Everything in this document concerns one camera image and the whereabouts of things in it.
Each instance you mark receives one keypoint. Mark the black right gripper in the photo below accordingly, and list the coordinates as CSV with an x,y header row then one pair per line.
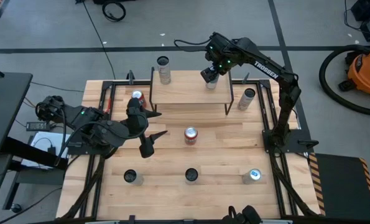
x,y
220,53

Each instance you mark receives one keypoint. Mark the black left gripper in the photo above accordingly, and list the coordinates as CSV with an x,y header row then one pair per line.
x,y
136,123

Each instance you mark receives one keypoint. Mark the blue silver energy drink can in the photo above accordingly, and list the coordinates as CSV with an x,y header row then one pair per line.
x,y
253,175
212,85

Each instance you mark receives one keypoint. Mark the Celsius Peach Vibe can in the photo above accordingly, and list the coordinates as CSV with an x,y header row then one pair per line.
x,y
245,101

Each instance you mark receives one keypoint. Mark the red Fanta can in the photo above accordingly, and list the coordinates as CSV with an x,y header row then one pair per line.
x,y
191,137
138,95

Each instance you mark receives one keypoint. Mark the Celsius can with orange script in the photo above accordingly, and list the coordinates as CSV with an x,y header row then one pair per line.
x,y
164,74

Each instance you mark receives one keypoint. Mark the silver Celsius can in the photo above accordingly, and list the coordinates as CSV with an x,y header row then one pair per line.
x,y
132,177

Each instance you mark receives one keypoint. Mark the Celsius can with pink band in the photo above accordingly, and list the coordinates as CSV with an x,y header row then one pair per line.
x,y
191,175

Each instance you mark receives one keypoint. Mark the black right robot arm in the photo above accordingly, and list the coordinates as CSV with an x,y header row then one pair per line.
x,y
267,70

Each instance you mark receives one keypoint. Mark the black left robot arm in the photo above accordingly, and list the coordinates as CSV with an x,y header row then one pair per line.
x,y
79,116

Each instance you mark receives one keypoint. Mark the wooden shelf with black legs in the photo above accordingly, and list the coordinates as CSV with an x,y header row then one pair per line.
x,y
187,90

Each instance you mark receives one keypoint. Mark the red tag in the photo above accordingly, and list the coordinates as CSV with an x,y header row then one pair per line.
x,y
109,105

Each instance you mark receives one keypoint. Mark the black table clamp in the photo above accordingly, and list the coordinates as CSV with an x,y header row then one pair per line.
x,y
130,77
132,219

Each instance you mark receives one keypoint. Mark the white paper sheet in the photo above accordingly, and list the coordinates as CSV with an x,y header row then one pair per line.
x,y
43,143

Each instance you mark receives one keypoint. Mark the orange shop vacuum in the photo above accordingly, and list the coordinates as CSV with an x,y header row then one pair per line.
x,y
322,76
366,71

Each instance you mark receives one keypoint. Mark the black power adapter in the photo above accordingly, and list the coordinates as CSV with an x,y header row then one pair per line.
x,y
38,126

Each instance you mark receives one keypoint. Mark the black rounded object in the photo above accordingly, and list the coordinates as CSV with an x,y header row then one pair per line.
x,y
250,215

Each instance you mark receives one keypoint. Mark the black desk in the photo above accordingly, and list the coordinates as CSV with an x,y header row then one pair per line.
x,y
4,109

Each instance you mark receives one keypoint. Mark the black mat with hazard stripes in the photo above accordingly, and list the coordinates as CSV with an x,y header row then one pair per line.
x,y
340,186

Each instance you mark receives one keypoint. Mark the black aluminium table frame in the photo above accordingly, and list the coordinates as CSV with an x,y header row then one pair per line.
x,y
122,83

